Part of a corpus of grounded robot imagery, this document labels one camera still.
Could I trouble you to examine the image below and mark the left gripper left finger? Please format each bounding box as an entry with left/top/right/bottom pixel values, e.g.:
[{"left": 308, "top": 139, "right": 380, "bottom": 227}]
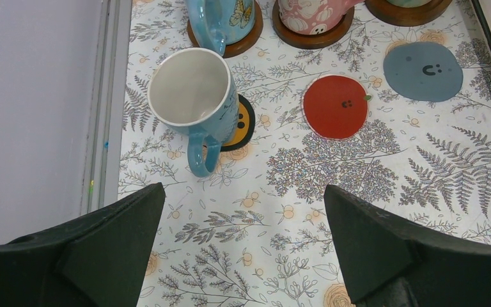
[{"left": 0, "top": 183, "right": 166, "bottom": 306}]

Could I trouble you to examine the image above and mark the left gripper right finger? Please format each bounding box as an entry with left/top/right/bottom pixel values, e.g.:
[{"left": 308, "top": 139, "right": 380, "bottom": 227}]
[{"left": 324, "top": 185, "right": 491, "bottom": 306}]

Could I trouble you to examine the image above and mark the red apple coaster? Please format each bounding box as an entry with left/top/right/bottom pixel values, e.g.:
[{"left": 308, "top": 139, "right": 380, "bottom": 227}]
[{"left": 302, "top": 74, "right": 371, "bottom": 140}]

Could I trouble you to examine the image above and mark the blue floral mug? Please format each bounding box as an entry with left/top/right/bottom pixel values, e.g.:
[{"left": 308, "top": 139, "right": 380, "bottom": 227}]
[{"left": 147, "top": 47, "right": 239, "bottom": 177}]

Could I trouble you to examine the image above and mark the grey blue coaster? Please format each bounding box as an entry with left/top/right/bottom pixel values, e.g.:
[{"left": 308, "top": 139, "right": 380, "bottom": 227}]
[{"left": 383, "top": 42, "right": 464, "bottom": 102}]

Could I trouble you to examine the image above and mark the orange smiley coaster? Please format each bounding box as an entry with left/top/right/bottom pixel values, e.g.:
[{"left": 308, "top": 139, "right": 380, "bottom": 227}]
[{"left": 221, "top": 95, "right": 255, "bottom": 152}]

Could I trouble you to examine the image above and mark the pink large mug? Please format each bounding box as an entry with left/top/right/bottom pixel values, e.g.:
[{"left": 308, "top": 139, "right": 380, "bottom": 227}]
[{"left": 277, "top": 0, "right": 364, "bottom": 35}]

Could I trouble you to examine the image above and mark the cream mug front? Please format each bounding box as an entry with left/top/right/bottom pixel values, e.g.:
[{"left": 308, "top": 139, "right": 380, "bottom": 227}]
[{"left": 387, "top": 0, "right": 431, "bottom": 8}]

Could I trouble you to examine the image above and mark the yellow inside blue mug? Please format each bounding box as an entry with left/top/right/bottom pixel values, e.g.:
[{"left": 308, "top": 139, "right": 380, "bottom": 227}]
[{"left": 185, "top": 0, "right": 256, "bottom": 57}]

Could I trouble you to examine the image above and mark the floral tablecloth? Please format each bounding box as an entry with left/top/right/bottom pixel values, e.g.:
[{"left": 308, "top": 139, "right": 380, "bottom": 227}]
[{"left": 118, "top": 1, "right": 491, "bottom": 306}]

